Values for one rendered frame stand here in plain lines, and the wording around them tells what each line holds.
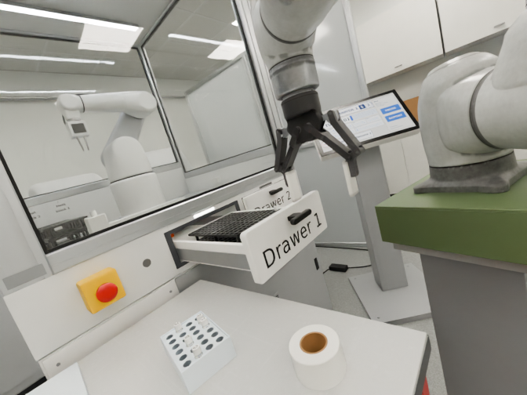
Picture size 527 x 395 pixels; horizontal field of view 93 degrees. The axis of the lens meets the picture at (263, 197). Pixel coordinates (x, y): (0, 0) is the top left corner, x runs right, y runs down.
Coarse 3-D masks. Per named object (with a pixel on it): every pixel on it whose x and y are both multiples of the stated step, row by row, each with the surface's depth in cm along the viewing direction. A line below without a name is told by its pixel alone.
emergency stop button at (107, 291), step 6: (108, 282) 54; (102, 288) 52; (108, 288) 53; (114, 288) 54; (96, 294) 52; (102, 294) 52; (108, 294) 53; (114, 294) 54; (102, 300) 52; (108, 300) 53
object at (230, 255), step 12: (180, 240) 75; (192, 240) 78; (180, 252) 71; (192, 252) 66; (204, 252) 62; (216, 252) 59; (228, 252) 56; (240, 252) 53; (216, 264) 60; (228, 264) 57; (240, 264) 54
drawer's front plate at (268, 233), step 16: (288, 208) 57; (304, 208) 62; (320, 208) 67; (256, 224) 51; (272, 224) 53; (288, 224) 57; (304, 224) 61; (256, 240) 49; (272, 240) 52; (288, 240) 56; (304, 240) 61; (256, 256) 49; (272, 256) 52; (288, 256) 56; (256, 272) 48; (272, 272) 51
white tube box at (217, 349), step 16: (192, 320) 48; (208, 320) 47; (160, 336) 46; (176, 336) 45; (192, 336) 43; (208, 336) 42; (224, 336) 41; (176, 352) 41; (192, 352) 41; (208, 352) 38; (224, 352) 40; (176, 368) 39; (192, 368) 37; (208, 368) 38; (192, 384) 36
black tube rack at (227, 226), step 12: (228, 216) 82; (240, 216) 76; (252, 216) 72; (204, 228) 75; (216, 228) 70; (228, 228) 66; (240, 228) 63; (204, 240) 73; (216, 240) 67; (228, 240) 66; (240, 240) 61
